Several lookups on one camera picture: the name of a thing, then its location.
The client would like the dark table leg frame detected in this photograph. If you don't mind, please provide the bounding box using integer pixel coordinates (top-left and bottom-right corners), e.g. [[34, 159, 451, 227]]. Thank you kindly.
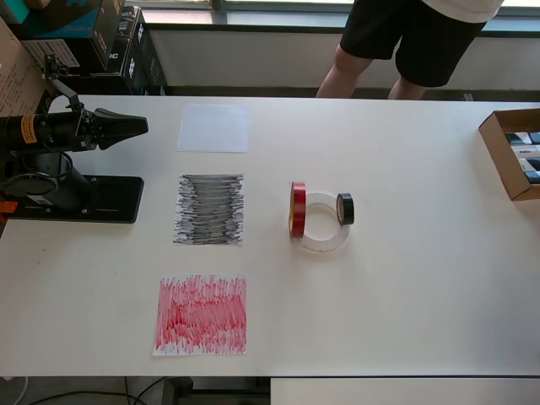
[[162, 376, 271, 405]]

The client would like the small white printed box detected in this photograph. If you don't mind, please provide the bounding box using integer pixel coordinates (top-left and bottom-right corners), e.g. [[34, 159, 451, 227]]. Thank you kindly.
[[509, 144, 540, 159]]

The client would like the red double-sided tape roll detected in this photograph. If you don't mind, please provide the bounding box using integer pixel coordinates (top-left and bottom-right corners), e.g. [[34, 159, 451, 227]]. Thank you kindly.
[[289, 181, 306, 240]]

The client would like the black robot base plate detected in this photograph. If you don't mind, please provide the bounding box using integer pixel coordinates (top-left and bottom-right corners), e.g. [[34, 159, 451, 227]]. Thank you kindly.
[[8, 175, 145, 225]]

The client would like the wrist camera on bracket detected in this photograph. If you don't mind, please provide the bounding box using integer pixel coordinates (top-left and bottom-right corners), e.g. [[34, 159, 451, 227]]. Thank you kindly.
[[43, 52, 85, 113]]

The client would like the black floor cable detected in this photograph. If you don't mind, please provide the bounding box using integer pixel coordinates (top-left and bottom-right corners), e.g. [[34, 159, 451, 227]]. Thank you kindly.
[[24, 376, 170, 405]]

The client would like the large white tape roll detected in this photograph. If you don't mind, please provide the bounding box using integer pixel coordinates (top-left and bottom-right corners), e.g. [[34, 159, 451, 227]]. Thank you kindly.
[[294, 192, 352, 254]]

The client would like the large GX760A cardboard box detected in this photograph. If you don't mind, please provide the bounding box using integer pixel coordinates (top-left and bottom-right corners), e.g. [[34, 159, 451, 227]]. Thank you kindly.
[[0, 19, 48, 120]]

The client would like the red scribbled paper sheet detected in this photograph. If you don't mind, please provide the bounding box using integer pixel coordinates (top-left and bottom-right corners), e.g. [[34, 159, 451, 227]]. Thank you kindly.
[[151, 273, 248, 357]]

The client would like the teal and dark box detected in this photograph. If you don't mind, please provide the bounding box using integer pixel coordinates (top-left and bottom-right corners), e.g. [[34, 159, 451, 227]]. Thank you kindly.
[[0, 0, 105, 41]]

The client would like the blank white paper sheet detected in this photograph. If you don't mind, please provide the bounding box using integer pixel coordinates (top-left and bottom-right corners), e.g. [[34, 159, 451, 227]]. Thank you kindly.
[[175, 104, 250, 153]]

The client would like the white floor cable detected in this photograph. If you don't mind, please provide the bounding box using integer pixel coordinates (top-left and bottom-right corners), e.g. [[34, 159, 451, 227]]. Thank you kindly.
[[0, 374, 29, 405]]

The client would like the large black carton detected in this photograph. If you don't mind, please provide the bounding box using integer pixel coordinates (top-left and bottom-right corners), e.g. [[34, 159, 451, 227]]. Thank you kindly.
[[124, 20, 169, 97]]

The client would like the black electrical tape roll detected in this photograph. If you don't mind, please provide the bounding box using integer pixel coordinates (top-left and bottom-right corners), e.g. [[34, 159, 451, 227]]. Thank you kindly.
[[336, 192, 356, 226]]

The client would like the black box white lettering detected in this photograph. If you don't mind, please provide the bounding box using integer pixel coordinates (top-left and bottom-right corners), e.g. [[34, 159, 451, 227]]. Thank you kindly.
[[84, 4, 143, 77]]

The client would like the open cardboard tray box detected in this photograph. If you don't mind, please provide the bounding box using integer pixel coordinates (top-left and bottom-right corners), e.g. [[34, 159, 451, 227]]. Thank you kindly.
[[478, 108, 540, 203]]

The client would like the black scribbled paper sheet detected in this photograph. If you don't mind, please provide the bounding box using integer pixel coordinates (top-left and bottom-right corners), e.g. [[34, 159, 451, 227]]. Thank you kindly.
[[171, 173, 246, 248]]

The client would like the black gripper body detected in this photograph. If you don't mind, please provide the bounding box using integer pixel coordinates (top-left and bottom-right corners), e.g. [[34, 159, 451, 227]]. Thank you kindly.
[[74, 107, 105, 153]]

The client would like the person in black shorts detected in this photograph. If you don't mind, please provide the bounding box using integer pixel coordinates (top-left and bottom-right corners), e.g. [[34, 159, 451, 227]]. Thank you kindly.
[[315, 0, 503, 100]]

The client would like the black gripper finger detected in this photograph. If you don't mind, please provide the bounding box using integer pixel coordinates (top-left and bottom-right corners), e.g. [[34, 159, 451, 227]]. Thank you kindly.
[[94, 107, 149, 130], [94, 125, 149, 152]]

